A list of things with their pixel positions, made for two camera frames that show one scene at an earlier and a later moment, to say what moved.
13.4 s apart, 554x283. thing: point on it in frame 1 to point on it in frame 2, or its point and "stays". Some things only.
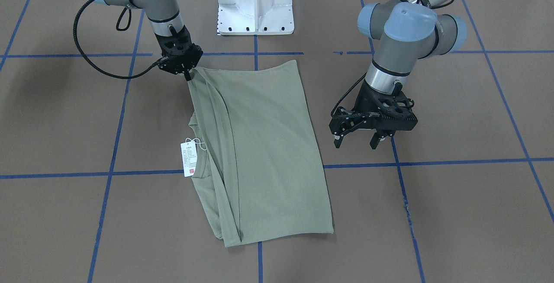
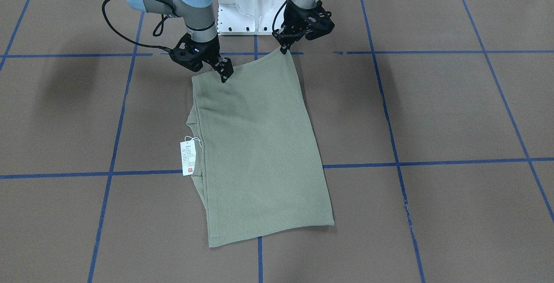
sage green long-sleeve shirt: (262, 173) stays
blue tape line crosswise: (46, 175) stays
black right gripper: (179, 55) to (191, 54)
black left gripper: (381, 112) to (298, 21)
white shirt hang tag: (189, 158) stays
